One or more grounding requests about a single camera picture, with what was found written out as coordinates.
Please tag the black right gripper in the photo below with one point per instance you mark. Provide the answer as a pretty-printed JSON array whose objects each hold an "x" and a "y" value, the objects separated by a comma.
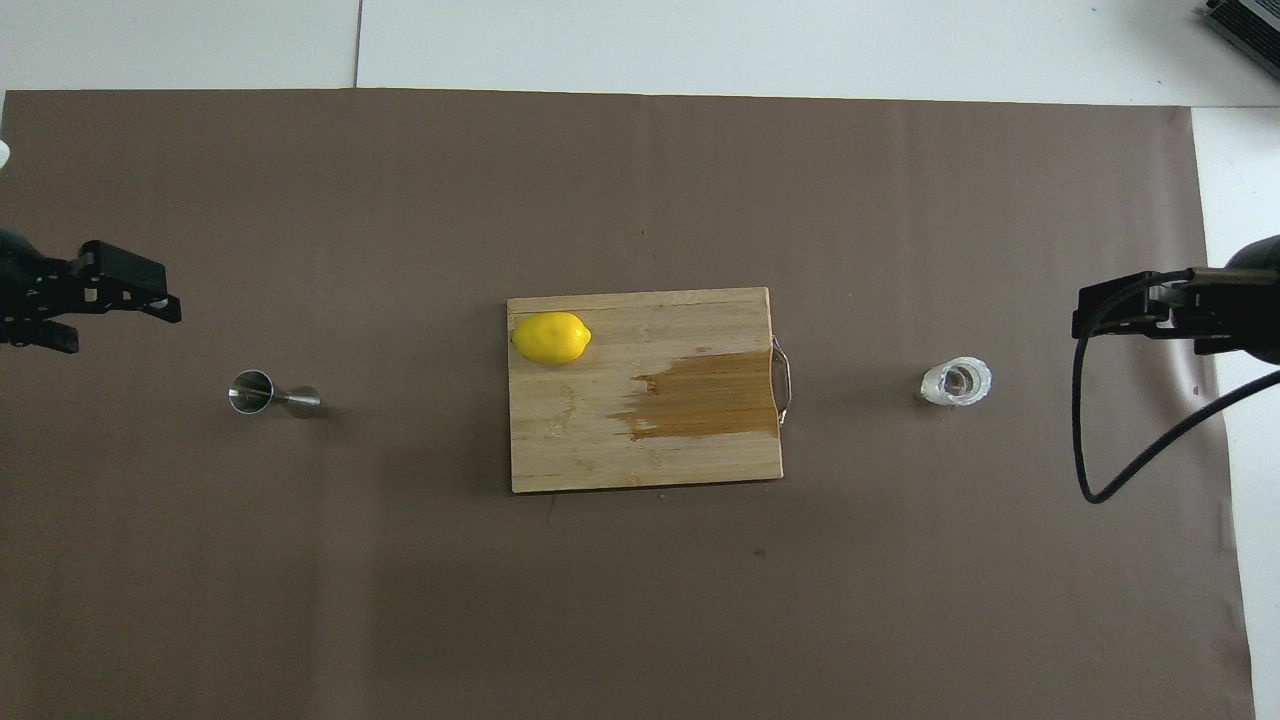
[{"x": 1250, "y": 300}]

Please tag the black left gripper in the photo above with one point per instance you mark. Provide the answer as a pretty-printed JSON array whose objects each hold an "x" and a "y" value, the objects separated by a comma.
[{"x": 35, "y": 285}]

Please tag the steel double jigger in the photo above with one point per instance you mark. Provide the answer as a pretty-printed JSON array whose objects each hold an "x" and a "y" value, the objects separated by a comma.
[{"x": 252, "y": 391}]

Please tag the clear textured glass cup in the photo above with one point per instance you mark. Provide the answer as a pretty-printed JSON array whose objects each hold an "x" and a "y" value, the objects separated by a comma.
[{"x": 957, "y": 382}]

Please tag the grey ribbed metal device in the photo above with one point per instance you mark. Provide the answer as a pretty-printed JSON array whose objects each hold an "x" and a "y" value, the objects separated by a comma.
[{"x": 1250, "y": 30}]

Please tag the brown paper table mat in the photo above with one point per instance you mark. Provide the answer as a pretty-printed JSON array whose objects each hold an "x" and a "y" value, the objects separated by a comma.
[{"x": 400, "y": 580}]

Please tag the yellow lemon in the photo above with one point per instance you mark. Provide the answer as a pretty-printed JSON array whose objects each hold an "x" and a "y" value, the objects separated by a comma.
[{"x": 550, "y": 338}]

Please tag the wooden cutting board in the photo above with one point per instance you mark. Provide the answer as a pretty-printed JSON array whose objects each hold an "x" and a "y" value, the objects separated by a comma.
[{"x": 580, "y": 440}]

